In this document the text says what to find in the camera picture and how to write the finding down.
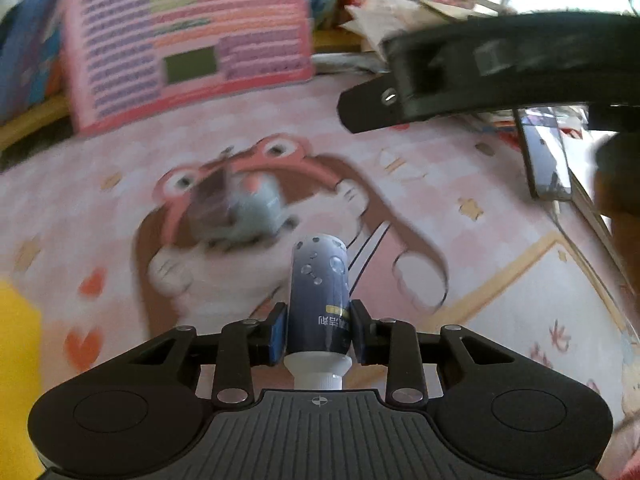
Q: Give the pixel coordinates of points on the yellow cardboard box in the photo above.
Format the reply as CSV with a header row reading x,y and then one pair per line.
x,y
15,360

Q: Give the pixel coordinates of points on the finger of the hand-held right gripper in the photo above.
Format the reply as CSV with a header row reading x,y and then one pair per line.
x,y
370,105

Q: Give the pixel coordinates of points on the stack of papers and books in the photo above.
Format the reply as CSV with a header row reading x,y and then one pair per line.
x,y
400,15

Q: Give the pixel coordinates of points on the pink learning tablet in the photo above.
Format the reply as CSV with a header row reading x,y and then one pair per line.
x,y
150,60

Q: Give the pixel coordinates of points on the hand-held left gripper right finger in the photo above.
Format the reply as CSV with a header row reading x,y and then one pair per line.
x,y
359,332

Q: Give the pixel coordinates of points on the row of blue books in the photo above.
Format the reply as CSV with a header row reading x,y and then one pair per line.
x,y
25,60

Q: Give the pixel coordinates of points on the dark blue bottle white cap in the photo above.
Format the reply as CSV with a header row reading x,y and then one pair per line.
x,y
317,300

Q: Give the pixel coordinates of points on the black smartphone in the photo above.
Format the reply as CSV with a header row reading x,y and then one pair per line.
x,y
545,160

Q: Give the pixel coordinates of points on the grey sock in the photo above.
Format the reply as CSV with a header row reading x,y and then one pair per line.
x,y
250,210

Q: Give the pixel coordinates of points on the pink printed tablecloth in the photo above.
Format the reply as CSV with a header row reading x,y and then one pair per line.
x,y
450,240

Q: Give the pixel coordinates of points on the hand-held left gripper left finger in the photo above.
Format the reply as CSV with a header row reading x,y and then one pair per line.
x,y
277,332

